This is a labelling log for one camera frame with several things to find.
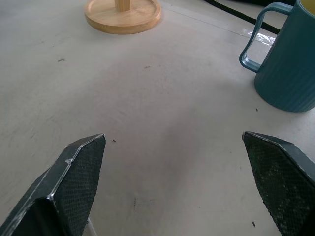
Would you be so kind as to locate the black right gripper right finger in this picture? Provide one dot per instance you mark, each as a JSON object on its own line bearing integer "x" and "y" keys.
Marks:
{"x": 283, "y": 177}

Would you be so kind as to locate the wooden mug stand base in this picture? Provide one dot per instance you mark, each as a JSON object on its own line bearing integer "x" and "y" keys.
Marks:
{"x": 123, "y": 17}

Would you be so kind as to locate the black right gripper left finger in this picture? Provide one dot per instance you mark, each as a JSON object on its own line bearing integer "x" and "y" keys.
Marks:
{"x": 66, "y": 186}

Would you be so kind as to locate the teal ribbed mug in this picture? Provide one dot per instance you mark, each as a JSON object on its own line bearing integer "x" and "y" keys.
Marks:
{"x": 290, "y": 71}

